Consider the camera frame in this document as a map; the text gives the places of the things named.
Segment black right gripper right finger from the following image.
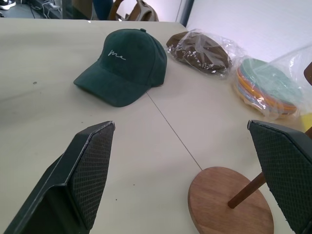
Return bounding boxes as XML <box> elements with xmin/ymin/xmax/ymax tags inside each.
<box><xmin>247</xmin><ymin>119</ymin><xmax>312</xmax><ymax>234</ymax></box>

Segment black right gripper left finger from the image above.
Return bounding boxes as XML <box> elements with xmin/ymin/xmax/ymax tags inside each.
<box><xmin>3</xmin><ymin>120</ymin><xmax>116</xmax><ymax>234</ymax></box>

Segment wooden hat stand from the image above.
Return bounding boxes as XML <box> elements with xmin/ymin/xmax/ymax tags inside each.
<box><xmin>188</xmin><ymin>59</ymin><xmax>312</xmax><ymax>234</ymax></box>

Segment brown caps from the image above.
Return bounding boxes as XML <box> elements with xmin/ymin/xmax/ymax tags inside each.
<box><xmin>165</xmin><ymin>28</ymin><xmax>244</xmax><ymax>78</ymax></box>

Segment yellow object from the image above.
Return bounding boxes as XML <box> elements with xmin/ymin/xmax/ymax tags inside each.
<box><xmin>302</xmin><ymin>114</ymin><xmax>312</xmax><ymax>141</ymax></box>

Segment colourful caps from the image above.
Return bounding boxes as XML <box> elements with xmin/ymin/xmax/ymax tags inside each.
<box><xmin>233</xmin><ymin>45</ymin><xmax>312</xmax><ymax>120</ymax></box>

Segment dark green baseball cap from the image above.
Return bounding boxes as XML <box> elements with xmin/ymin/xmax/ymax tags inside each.
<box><xmin>73</xmin><ymin>27</ymin><xmax>168</xmax><ymax>108</ymax></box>

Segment brown wooden chair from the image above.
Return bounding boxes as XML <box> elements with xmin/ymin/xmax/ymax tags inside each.
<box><xmin>108</xmin><ymin>0</ymin><xmax>126</xmax><ymax>21</ymax></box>

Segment tan bag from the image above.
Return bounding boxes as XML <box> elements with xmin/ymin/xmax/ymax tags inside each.
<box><xmin>121</xmin><ymin>0</ymin><xmax>159</xmax><ymax>22</ymax></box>

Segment black and white shoe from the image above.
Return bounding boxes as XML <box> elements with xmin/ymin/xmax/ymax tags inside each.
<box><xmin>0</xmin><ymin>0</ymin><xmax>17</xmax><ymax>11</ymax></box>

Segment white cables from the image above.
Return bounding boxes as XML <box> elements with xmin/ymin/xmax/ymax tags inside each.
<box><xmin>33</xmin><ymin>0</ymin><xmax>63</xmax><ymax>19</ymax></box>

